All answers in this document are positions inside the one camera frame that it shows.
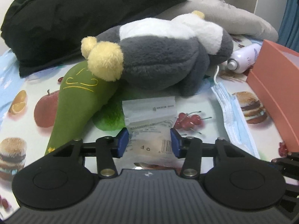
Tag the blue face mask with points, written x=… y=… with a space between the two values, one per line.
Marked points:
x=234 y=121

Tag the pink cardboard box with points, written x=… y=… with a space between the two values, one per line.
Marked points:
x=274 y=79

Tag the blue curtain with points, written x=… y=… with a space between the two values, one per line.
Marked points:
x=288 y=32

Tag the white spray bottle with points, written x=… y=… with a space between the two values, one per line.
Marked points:
x=243 y=58

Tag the black jacket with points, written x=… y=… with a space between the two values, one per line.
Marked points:
x=46 y=33

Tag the green long plush snake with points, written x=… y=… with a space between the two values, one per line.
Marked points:
x=81 y=95

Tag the clear plastic packet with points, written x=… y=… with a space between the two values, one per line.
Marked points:
x=149 y=122

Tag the grey penguin plush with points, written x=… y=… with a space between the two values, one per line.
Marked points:
x=155 y=54

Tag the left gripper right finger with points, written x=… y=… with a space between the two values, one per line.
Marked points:
x=193 y=150

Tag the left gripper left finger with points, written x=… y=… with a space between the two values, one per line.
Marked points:
x=104 y=149

